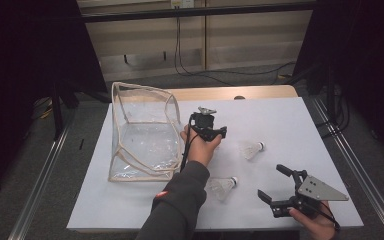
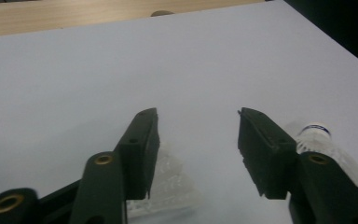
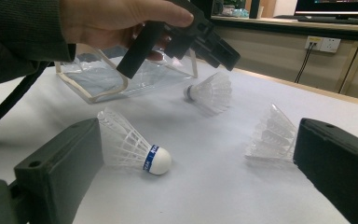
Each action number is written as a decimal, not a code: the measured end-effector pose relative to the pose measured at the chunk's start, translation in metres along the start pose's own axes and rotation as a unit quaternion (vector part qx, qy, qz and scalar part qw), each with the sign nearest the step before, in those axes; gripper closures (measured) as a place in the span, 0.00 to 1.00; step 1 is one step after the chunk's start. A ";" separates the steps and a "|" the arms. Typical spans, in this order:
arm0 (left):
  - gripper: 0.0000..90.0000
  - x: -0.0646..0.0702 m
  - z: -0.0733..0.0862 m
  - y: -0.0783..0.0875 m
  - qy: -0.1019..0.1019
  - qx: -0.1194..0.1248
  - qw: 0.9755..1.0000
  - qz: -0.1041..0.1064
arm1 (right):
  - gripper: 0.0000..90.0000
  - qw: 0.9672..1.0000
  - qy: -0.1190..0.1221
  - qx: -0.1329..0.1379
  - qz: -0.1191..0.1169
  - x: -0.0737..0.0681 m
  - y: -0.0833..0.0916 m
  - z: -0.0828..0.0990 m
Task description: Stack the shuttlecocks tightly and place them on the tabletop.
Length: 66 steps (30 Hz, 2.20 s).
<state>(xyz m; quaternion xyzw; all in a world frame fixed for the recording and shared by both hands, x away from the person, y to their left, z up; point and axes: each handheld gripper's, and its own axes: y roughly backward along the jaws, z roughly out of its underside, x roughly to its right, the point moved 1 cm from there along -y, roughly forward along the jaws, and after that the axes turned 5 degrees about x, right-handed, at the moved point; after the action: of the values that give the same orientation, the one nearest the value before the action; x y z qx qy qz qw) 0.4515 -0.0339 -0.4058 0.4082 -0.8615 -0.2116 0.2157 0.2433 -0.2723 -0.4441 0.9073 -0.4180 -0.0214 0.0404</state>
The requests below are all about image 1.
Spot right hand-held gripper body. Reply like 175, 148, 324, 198
269, 169, 350, 219

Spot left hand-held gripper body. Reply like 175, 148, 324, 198
189, 105, 218, 143

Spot white shuttlecock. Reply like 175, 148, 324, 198
208, 175, 239, 202
239, 140, 266, 161

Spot clear plastic bag beige trim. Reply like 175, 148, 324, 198
108, 81, 184, 183

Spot person's left hand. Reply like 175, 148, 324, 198
179, 124, 223, 168

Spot person's right hand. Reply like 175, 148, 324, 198
288, 200, 341, 240

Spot white table sheet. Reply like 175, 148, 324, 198
66, 96, 364, 233

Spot light wooden cabinet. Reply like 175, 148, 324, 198
76, 0, 314, 83

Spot black horizontal bar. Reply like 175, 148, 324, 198
79, 1, 318, 24

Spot black curtain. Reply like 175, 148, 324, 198
293, 0, 384, 168
0, 0, 108, 204

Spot right hand-held gripper cable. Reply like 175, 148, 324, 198
314, 200, 343, 234

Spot hand-held gripper cable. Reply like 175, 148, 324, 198
179, 126, 198, 174
314, 200, 343, 234

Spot left hand-held gripper cable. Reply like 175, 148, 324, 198
179, 126, 198, 174

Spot black hanging cable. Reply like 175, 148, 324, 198
173, 16, 234, 87
177, 16, 298, 77

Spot metal floor rail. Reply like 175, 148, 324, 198
311, 96, 384, 240
8, 116, 73, 240

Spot black floor cable bundle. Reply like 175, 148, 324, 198
316, 86, 351, 139

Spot black stand post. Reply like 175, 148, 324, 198
51, 79, 64, 139
324, 59, 338, 124

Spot white wall outlet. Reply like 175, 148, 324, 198
169, 0, 195, 9

